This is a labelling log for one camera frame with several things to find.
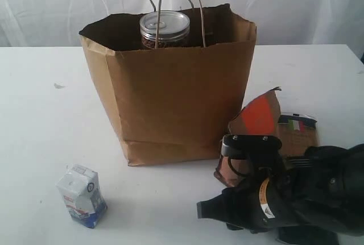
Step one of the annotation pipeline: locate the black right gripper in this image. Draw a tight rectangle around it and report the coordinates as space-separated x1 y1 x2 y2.
197 154 309 232

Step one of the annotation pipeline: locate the brown orange snack pouch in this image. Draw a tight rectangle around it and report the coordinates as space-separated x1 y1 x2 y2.
214 87 281 187

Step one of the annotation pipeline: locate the white blue milk carton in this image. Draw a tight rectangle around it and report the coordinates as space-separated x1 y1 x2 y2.
56 164 107 229

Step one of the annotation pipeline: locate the clear can with pull-tab lid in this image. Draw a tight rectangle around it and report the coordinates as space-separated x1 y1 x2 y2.
139 10 190 49

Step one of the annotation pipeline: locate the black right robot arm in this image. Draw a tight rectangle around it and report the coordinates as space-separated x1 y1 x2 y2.
197 144 363 244

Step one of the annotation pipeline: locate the brown paper shopping bag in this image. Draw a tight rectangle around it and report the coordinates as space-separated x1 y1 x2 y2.
79 3 257 167

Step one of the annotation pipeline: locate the spaghetti package dark blue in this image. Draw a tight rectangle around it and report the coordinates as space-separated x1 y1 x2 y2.
277 112 319 157

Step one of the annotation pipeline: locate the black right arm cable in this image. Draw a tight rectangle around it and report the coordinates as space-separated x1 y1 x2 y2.
227 156 249 177

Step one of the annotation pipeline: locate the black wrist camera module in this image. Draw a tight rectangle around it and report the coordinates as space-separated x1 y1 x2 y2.
221 135 282 160

